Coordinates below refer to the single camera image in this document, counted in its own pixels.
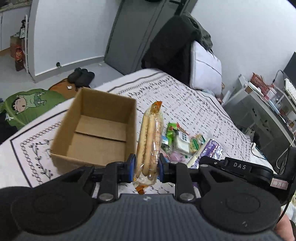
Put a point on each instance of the black slippers pair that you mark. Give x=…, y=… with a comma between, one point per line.
x=81, y=78

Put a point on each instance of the grey door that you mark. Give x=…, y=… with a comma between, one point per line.
x=135, y=26

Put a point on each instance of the black jacket on chair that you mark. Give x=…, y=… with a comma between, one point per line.
x=170, y=50

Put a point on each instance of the green striped snack packet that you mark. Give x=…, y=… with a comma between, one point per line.
x=196, y=142

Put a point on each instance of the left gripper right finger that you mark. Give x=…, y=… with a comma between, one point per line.
x=178, y=174

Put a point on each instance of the white pillow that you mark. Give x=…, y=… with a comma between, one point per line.
x=205, y=71

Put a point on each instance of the white snack packet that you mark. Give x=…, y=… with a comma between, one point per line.
x=182, y=143

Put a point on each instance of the white desk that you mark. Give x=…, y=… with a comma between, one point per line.
x=248, y=109

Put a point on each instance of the black computer monitor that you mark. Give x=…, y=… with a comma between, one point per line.
x=290, y=69

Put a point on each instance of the white keyboard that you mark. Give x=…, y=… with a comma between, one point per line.
x=290, y=90

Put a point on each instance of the pink snack packet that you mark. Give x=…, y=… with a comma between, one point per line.
x=176, y=157

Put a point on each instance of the green cartoon floor mat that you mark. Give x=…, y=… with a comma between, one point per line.
x=25, y=106

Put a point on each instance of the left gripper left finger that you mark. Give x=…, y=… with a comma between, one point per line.
x=113, y=174

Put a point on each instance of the dark soda bottle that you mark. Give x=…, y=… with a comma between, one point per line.
x=19, y=65

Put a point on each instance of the red basket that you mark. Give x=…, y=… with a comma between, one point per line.
x=257, y=81

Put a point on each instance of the brown cardboard box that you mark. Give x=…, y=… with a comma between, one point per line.
x=99, y=128

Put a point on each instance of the orange biscuit packet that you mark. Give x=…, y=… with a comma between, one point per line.
x=148, y=147

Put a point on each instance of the white patterned bed blanket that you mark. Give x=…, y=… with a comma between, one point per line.
x=25, y=157

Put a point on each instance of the purple snack packet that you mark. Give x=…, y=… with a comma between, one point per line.
x=211, y=148

